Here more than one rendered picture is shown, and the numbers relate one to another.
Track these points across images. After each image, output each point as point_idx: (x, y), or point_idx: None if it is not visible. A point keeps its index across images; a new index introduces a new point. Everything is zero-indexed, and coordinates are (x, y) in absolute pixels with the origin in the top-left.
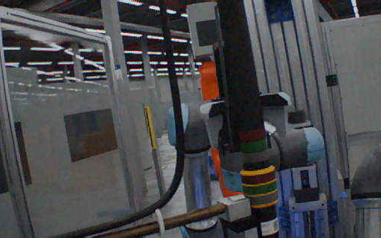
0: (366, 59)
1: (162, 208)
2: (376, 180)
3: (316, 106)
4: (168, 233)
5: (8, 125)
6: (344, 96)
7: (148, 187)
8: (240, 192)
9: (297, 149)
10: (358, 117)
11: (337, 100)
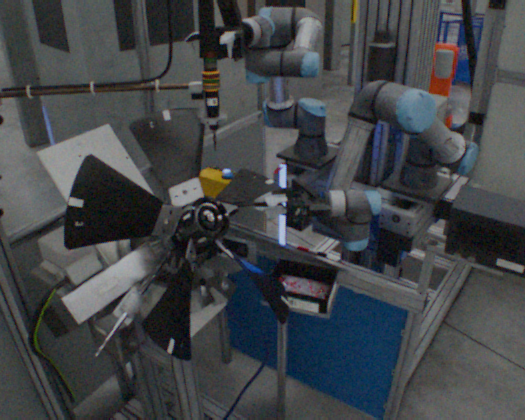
0: None
1: (344, 92)
2: (362, 106)
3: (405, 31)
4: (335, 120)
5: (139, 2)
6: (508, 24)
7: (343, 65)
8: None
9: (293, 65)
10: (517, 52)
11: (499, 27)
